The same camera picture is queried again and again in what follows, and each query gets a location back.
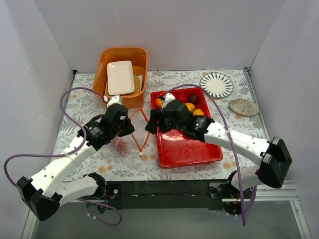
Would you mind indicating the striped round plate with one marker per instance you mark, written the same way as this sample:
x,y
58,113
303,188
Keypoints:
x,y
217,84

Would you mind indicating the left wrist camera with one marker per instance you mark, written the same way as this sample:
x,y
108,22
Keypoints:
x,y
117,99

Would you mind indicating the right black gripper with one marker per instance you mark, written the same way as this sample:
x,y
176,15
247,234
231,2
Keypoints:
x,y
154,122

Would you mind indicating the purple grape bunch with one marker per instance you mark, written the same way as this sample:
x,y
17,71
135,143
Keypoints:
x,y
120,146

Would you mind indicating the dark purple passion fruit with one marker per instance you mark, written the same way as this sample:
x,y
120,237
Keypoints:
x,y
193,99

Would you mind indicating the yellow lemon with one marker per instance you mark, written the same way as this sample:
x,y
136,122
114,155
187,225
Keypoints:
x,y
198,112

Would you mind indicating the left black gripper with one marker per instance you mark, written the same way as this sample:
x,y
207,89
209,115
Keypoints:
x,y
125,126

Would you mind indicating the white rectangular plate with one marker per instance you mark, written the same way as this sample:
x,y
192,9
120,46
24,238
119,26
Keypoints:
x,y
119,67

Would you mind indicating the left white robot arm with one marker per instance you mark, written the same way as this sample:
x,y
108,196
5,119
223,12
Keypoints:
x,y
46,191

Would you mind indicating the red plastic tray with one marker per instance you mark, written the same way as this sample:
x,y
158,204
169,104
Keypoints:
x,y
175,150

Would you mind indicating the red apple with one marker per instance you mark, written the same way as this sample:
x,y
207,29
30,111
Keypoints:
x,y
183,98

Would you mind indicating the yellow woven basket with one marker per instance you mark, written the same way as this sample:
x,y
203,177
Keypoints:
x,y
122,84

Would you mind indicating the orange plastic bin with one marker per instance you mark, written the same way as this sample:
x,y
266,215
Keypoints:
x,y
139,58

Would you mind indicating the floral table mat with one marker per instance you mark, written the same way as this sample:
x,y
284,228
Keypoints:
x,y
141,159

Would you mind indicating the clear zip top bag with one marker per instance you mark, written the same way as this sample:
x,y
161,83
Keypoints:
x,y
132,134

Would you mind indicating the speckled small round plate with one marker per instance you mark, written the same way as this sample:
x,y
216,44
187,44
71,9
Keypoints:
x,y
244,107

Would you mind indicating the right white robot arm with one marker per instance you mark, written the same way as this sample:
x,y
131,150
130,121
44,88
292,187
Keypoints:
x,y
271,158

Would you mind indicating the green yellow mango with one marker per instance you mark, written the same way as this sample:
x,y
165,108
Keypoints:
x,y
191,107

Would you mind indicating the red green mango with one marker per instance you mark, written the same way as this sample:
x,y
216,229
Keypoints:
x,y
158,103

